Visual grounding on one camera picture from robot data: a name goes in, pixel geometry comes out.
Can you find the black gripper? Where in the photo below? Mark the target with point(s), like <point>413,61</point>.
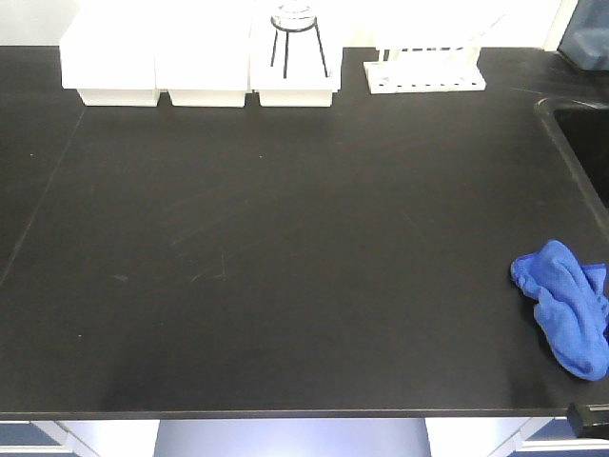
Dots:
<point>589,421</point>

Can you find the blue microfiber cloth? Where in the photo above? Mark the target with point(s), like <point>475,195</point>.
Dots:
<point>570,306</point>

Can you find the black lab sink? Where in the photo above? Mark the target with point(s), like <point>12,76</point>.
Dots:
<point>579,130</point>

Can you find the white test tube rack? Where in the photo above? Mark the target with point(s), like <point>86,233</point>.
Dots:
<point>429,54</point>

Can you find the right white plastic bin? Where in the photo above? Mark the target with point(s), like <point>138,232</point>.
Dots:
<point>308,88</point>

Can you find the white plastic bin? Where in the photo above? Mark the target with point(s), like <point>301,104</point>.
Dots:
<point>204,62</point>
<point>109,60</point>
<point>308,88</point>

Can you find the clear glass beaker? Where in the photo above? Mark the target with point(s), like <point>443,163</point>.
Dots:
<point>293,16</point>

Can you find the middle white plastic bin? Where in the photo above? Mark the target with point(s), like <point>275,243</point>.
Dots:
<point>204,62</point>

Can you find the left white plastic bin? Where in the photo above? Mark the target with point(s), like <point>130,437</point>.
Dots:
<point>109,60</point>

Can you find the black wire tripod stand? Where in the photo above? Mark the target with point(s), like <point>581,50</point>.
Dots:
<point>298,37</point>

